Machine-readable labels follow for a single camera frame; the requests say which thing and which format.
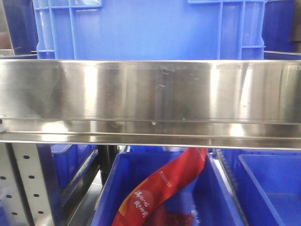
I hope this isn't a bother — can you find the stainless steel shelf rail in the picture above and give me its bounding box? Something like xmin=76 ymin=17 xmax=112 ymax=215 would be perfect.
xmin=0 ymin=59 xmax=301 ymax=149

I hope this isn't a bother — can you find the blue bin at right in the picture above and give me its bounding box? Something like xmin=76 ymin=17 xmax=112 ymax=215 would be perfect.
xmin=220 ymin=149 xmax=301 ymax=226

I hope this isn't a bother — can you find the red printed snack bag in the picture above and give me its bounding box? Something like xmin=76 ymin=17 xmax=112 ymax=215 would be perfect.
xmin=112 ymin=147 xmax=208 ymax=226

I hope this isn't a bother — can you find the perforated white shelf upright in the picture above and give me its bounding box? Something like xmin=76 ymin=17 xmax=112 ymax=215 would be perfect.
xmin=0 ymin=143 xmax=55 ymax=226

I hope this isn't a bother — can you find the blue bin with red bag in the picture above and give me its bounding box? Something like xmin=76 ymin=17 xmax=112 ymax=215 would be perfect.
xmin=91 ymin=152 xmax=243 ymax=226

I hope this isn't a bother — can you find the large light blue crate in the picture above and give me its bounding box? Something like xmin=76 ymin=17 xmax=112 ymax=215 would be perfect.
xmin=33 ymin=0 xmax=266 ymax=60

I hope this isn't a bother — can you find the blue bin at left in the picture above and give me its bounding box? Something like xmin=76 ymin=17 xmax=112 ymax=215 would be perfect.
xmin=50 ymin=144 xmax=96 ymax=189

